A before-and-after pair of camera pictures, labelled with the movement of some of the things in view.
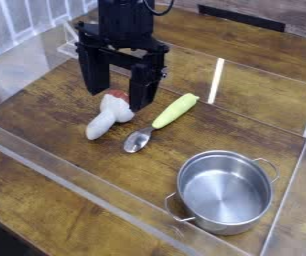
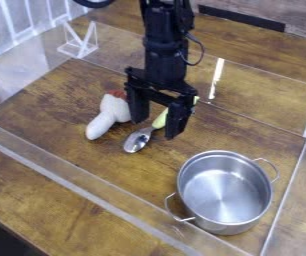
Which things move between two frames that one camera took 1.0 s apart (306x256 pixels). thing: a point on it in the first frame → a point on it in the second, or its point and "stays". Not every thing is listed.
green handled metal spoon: x=137 y=140 stays
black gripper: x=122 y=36 → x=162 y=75
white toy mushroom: x=114 y=107 stays
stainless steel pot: x=222 y=191 stays
